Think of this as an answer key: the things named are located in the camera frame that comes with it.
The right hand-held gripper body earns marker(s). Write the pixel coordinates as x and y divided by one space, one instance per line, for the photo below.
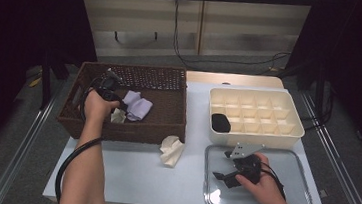
249 169

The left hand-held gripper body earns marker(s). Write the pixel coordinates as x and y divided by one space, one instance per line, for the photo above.
108 90

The cream sock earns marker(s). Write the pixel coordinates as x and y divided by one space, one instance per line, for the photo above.
118 116
172 151

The cream divided storage box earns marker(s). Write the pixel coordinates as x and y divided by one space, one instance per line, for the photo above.
249 140

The black sock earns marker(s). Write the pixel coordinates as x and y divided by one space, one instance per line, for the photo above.
220 123

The clear plastic lid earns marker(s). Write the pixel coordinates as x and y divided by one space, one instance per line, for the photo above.
296 173

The brown wicker basket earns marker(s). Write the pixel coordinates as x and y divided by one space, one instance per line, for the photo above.
166 127

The person's left hand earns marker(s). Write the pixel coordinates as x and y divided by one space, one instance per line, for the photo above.
96 109

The person's right hand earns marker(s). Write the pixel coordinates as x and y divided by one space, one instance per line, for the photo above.
266 190

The black metal stand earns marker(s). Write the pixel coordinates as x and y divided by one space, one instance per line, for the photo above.
46 82

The small yellow object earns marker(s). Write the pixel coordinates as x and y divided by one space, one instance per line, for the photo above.
35 82

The small grey block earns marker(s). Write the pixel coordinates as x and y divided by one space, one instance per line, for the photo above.
323 193

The black wall bracket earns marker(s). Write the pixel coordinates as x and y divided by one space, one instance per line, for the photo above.
116 36
156 36

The metal floor rail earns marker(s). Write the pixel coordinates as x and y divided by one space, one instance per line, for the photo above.
339 171
20 153

